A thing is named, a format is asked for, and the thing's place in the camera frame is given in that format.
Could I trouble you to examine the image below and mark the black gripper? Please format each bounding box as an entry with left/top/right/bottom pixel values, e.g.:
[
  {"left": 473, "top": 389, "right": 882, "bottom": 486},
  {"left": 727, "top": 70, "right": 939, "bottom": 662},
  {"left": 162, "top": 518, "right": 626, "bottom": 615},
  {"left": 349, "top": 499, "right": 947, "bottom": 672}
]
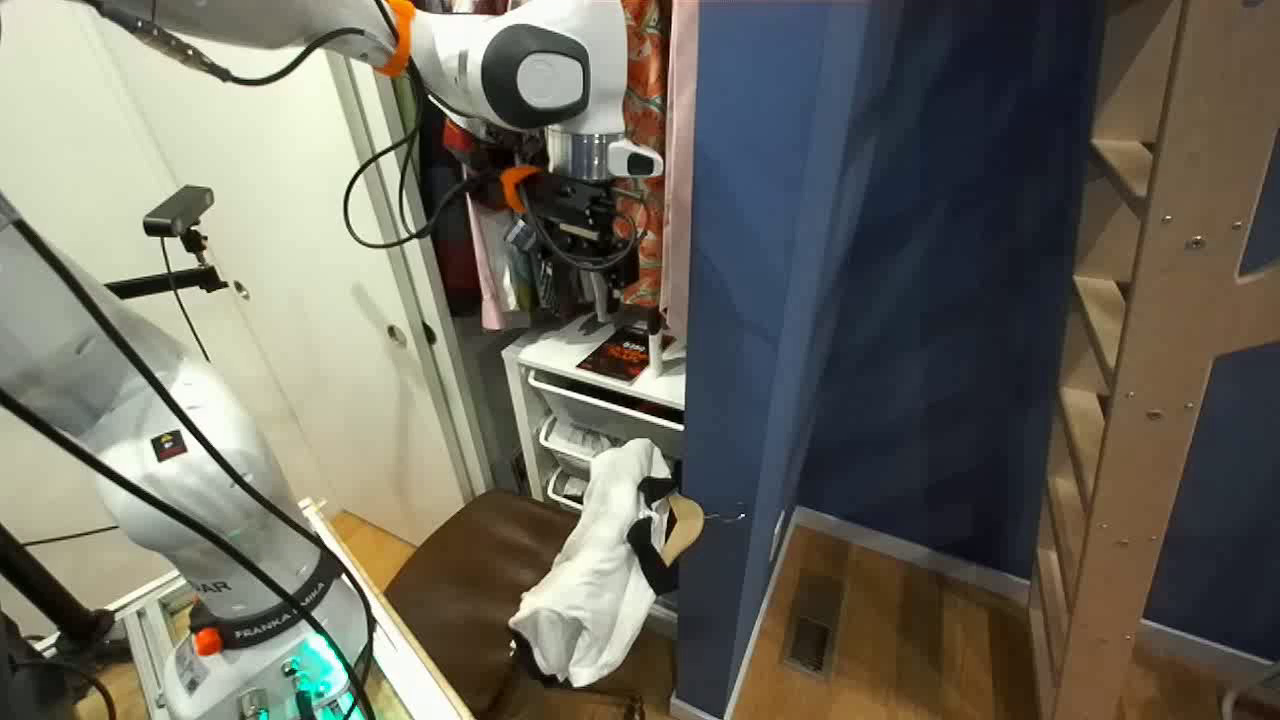
[{"left": 526, "top": 174, "right": 626, "bottom": 273}]

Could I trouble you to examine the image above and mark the wooden clothes hanger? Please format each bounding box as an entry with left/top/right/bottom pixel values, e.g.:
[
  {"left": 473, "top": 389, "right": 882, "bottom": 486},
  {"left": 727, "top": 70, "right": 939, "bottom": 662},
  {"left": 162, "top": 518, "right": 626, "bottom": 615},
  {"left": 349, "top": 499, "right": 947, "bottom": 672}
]
[{"left": 630, "top": 490, "right": 703, "bottom": 569}]

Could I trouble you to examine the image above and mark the white t-shirt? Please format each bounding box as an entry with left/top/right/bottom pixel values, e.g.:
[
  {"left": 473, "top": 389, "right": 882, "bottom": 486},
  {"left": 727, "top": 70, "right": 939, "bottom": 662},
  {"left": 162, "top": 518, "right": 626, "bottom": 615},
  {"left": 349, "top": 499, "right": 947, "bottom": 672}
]
[{"left": 507, "top": 441, "right": 672, "bottom": 687}]

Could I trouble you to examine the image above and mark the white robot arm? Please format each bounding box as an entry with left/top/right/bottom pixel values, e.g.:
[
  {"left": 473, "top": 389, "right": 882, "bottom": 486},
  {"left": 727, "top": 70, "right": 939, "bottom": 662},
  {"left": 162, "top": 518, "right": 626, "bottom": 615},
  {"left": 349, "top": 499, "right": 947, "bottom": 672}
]
[{"left": 0, "top": 0, "right": 659, "bottom": 655}]

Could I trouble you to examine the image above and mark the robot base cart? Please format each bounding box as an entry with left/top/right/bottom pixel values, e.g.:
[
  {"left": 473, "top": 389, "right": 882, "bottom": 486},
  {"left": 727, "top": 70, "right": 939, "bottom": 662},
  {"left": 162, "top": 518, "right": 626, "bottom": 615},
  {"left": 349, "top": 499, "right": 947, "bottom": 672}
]
[{"left": 117, "top": 505, "right": 473, "bottom": 720}]

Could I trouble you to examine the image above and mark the watermelon print shirt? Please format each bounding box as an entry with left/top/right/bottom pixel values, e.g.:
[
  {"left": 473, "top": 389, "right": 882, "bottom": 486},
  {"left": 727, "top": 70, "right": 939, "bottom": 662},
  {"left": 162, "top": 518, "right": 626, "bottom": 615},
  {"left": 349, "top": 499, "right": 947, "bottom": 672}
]
[{"left": 618, "top": 0, "right": 662, "bottom": 307}]

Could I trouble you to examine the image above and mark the dark red book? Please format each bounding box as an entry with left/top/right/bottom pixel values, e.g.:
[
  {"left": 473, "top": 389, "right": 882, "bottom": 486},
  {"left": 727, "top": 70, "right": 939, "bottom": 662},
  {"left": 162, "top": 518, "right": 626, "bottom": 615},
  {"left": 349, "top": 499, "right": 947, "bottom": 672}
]
[{"left": 578, "top": 340, "right": 648, "bottom": 379}]

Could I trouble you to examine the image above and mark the white drawer unit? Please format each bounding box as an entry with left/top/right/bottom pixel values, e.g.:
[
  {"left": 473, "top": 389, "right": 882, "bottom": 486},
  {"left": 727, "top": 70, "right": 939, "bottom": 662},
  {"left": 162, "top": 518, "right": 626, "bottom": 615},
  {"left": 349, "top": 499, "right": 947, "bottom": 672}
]
[{"left": 499, "top": 315, "right": 684, "bottom": 511}]

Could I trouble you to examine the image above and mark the white wardrobe door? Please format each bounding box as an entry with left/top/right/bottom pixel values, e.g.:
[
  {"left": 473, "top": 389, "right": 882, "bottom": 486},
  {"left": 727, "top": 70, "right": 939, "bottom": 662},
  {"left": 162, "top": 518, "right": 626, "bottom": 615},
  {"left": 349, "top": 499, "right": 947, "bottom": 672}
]
[{"left": 0, "top": 0, "right": 468, "bottom": 538}]

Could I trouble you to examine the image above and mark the brown leather chair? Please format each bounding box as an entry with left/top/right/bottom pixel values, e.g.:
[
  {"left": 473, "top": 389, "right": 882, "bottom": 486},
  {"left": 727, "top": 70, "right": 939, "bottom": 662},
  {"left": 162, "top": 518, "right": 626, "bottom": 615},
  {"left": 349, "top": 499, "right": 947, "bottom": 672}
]
[{"left": 388, "top": 490, "right": 675, "bottom": 720}]

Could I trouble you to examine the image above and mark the floor vent grille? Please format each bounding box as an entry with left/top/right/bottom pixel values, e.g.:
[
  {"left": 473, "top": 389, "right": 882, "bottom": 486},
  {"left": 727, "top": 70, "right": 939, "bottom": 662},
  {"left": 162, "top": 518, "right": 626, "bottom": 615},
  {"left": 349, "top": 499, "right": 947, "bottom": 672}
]
[{"left": 789, "top": 571, "right": 843, "bottom": 672}]

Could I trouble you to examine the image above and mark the black camera on stand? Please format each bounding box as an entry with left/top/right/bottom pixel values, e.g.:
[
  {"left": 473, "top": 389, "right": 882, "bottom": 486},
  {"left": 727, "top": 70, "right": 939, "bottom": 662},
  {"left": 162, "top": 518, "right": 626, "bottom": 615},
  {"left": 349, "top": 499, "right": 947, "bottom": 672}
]
[{"left": 108, "top": 185, "right": 227, "bottom": 298}]

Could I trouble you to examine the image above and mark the wooden ladder frame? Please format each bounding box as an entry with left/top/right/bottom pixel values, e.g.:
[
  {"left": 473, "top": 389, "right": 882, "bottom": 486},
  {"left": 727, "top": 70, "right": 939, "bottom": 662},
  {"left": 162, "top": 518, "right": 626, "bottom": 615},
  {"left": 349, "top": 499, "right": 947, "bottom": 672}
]
[{"left": 1026, "top": 0, "right": 1280, "bottom": 720}]

